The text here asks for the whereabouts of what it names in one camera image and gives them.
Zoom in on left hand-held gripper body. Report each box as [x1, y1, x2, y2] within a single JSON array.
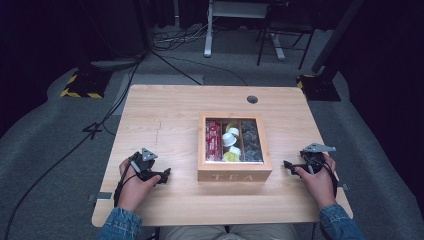
[[129, 147, 165, 184]]

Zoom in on right hand-held gripper cable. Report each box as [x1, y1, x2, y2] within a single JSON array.
[[319, 159, 340, 198]]

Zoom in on wooden tea box glass lid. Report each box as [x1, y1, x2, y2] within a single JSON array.
[[197, 111, 274, 183]]

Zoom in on person's left hand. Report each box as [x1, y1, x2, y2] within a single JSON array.
[[117, 158, 162, 213]]

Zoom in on long black floor cable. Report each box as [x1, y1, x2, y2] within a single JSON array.
[[2, 59, 143, 240]]

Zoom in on person's right hand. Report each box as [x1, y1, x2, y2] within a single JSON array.
[[294, 154, 338, 211]]

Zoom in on row of red packets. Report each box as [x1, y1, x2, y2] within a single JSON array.
[[205, 120, 223, 162]]

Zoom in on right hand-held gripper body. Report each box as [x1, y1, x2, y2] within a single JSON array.
[[299, 143, 337, 175]]

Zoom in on white desk frame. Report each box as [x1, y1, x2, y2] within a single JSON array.
[[203, 0, 287, 61]]

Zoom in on hand-held gripper cable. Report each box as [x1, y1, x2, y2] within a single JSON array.
[[319, 159, 340, 198], [113, 162, 138, 208]]

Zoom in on thin black floor cable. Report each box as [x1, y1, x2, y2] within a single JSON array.
[[165, 54, 250, 87]]

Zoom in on left hand-held gripper cable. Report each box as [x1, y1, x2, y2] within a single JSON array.
[[113, 162, 138, 208]]

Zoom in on black metal chair frame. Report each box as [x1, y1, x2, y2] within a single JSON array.
[[256, 8, 316, 71]]

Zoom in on pile of dark tea bags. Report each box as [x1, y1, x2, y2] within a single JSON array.
[[240, 120, 264, 163]]

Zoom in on bundle of white floor cables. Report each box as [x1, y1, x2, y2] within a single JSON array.
[[153, 21, 209, 51]]

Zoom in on yellow black striped stand base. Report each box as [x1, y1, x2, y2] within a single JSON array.
[[59, 69, 113, 100], [296, 73, 342, 102]]

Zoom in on person's legs beige trousers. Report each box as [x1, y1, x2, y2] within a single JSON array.
[[159, 223, 300, 240]]

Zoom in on black slanted stand pole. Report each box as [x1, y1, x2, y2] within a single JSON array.
[[311, 0, 365, 75]]

